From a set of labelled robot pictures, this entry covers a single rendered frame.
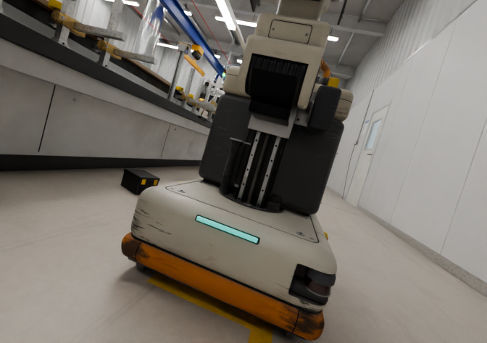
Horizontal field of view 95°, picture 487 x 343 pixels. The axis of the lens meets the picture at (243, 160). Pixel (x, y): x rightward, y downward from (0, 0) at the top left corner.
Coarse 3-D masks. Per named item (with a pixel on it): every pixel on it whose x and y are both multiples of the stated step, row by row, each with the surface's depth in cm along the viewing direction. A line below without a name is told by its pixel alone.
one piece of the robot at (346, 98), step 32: (224, 96) 97; (352, 96) 87; (224, 128) 97; (224, 160) 96; (256, 160) 89; (288, 160) 91; (320, 160) 88; (224, 192) 92; (256, 192) 89; (288, 192) 90; (320, 192) 88
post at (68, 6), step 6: (66, 0) 104; (66, 6) 104; (72, 6) 106; (66, 12) 104; (72, 12) 106; (60, 30) 104; (66, 30) 106; (54, 36) 105; (60, 36) 105; (66, 36) 107; (66, 42) 108
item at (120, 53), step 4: (96, 44) 135; (92, 48) 135; (96, 48) 135; (116, 52) 132; (120, 52) 132; (124, 52) 131; (128, 52) 130; (120, 56) 134; (124, 56) 131; (128, 56) 130; (132, 56) 130; (136, 56) 129; (140, 56) 129; (144, 56) 128; (140, 60) 131; (144, 60) 128; (148, 60) 128; (152, 60) 127; (156, 60) 128; (156, 64) 129
